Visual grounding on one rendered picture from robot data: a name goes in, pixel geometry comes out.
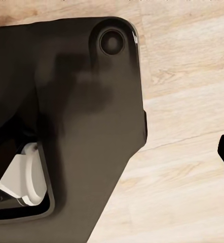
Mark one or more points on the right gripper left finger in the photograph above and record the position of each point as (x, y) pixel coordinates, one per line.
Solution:
(7, 152)

